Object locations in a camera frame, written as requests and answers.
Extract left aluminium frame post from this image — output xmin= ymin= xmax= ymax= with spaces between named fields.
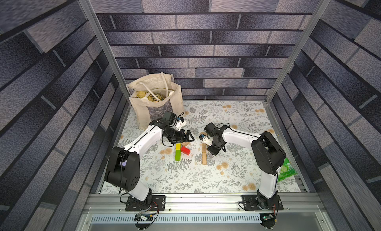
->
xmin=74 ymin=0 xmax=132 ymax=101

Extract aluminium front rail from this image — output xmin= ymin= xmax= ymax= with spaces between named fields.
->
xmin=81 ymin=192 xmax=326 ymax=214

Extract aluminium frame post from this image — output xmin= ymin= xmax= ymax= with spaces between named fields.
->
xmin=265 ymin=0 xmax=336 ymax=105
xmin=74 ymin=0 xmax=132 ymax=101

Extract green chips bag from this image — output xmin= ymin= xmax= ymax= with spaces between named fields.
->
xmin=278 ymin=158 xmax=297 ymax=181

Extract yellow items inside bag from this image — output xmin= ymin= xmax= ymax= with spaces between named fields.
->
xmin=136 ymin=91 xmax=166 ymax=102

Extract beige canvas tote bag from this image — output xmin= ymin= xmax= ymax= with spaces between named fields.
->
xmin=127 ymin=72 xmax=185 ymax=130

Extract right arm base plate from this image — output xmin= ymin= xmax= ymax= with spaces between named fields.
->
xmin=240 ymin=194 xmax=284 ymax=211

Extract circuit board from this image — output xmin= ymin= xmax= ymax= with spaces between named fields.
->
xmin=134 ymin=213 xmax=155 ymax=223
xmin=260 ymin=214 xmax=277 ymax=229

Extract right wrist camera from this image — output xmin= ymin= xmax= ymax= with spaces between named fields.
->
xmin=199 ymin=135 xmax=213 ymax=146

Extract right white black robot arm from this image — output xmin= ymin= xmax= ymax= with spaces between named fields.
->
xmin=199 ymin=123 xmax=286 ymax=210

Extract right circuit board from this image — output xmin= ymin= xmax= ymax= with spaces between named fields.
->
xmin=260 ymin=214 xmax=277 ymax=229

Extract right aluminium frame post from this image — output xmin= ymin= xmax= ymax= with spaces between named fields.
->
xmin=265 ymin=0 xmax=336 ymax=105

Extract green wooden block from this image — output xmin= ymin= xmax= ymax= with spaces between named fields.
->
xmin=175 ymin=150 xmax=181 ymax=161

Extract left circuit board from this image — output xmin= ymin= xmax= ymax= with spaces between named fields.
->
xmin=134 ymin=213 xmax=155 ymax=223

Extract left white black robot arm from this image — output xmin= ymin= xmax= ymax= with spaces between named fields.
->
xmin=104 ymin=111 xmax=194 ymax=206

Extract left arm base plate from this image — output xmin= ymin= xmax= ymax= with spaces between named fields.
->
xmin=125 ymin=195 xmax=167 ymax=212

